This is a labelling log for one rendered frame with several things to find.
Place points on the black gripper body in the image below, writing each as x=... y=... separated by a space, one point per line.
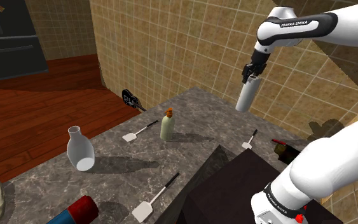
x=259 y=60

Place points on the white cylindrical cup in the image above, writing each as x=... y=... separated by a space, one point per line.
x=247 y=94

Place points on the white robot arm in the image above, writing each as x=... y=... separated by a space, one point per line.
x=327 y=167

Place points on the dark bottle with red cap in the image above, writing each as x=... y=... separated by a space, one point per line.
x=285 y=153

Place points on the green bottle with orange pump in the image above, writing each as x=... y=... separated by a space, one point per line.
x=167 y=128

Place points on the dark robot stand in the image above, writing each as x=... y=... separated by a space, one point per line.
x=234 y=186

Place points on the black guitar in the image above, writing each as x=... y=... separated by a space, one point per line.
x=129 y=98

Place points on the white vase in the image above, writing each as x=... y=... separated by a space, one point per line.
x=80 y=149

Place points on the red and blue cylinder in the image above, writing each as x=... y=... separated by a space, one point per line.
x=79 y=211

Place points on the black refrigerator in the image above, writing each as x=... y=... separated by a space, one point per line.
x=8 y=40

